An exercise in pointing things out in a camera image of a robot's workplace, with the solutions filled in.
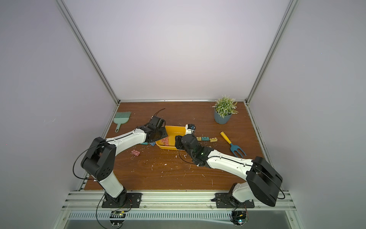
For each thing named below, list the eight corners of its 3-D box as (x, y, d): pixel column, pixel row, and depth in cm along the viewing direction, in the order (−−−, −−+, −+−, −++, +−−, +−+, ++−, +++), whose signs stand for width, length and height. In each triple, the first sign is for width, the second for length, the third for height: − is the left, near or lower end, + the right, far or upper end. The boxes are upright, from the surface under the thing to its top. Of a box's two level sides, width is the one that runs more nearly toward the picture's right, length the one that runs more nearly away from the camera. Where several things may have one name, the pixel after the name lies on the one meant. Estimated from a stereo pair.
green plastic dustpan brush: (109, 132, 104) (107, 130, 103) (117, 113, 116) (116, 111, 114) (124, 131, 104) (123, 130, 102) (130, 113, 116) (130, 111, 114)
